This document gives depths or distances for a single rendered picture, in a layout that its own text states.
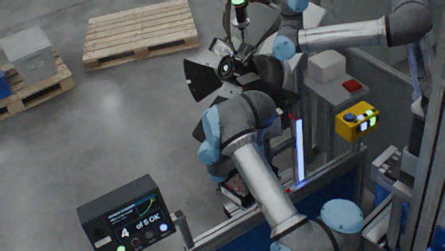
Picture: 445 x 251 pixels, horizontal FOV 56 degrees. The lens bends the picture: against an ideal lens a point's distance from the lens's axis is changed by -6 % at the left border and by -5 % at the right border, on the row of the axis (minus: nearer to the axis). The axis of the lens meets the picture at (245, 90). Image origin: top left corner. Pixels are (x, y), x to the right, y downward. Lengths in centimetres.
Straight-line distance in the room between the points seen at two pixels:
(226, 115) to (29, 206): 244
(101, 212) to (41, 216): 197
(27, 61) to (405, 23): 367
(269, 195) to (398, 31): 59
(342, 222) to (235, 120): 41
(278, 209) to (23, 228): 241
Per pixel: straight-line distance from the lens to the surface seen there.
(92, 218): 140
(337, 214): 125
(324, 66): 233
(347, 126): 181
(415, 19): 133
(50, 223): 328
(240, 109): 126
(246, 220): 177
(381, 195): 178
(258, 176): 122
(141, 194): 141
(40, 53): 441
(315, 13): 204
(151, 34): 474
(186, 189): 310
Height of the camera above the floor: 225
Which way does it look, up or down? 36 degrees down
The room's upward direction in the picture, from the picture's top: 8 degrees counter-clockwise
